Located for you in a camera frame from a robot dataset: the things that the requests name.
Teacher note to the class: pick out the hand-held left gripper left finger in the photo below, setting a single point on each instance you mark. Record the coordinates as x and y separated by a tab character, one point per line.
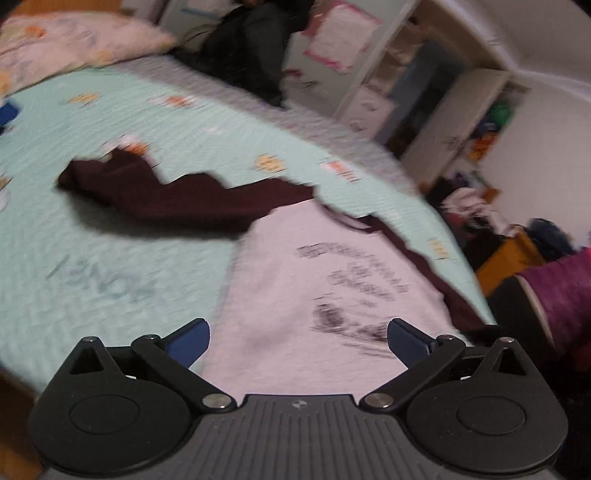
189	344

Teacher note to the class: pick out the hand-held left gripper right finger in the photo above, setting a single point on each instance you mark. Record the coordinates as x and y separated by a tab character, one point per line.
406	344

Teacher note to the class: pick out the grey and maroon sweatshirt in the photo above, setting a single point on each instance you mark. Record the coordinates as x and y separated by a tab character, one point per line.
286	286

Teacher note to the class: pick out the pile of clothes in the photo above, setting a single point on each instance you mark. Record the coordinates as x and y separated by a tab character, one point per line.
466	203

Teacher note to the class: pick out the bee print quilted bedspread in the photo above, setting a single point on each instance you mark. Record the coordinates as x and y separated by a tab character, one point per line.
115	258

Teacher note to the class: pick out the yellow wooden desk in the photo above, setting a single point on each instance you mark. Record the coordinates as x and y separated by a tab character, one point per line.
503	263

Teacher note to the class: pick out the person's purple jacket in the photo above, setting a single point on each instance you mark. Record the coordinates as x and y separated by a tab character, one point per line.
563	286

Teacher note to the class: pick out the pale blue wardrobe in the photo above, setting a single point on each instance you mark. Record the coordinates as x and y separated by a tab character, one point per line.
438	115

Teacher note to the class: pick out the white drawer cabinet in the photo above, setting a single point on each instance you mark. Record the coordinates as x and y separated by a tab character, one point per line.
369	108

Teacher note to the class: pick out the pink framed poster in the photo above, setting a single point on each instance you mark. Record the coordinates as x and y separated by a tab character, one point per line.
341	37

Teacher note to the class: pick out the pink floral pillow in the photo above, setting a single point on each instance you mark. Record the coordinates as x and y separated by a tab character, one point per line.
69	41

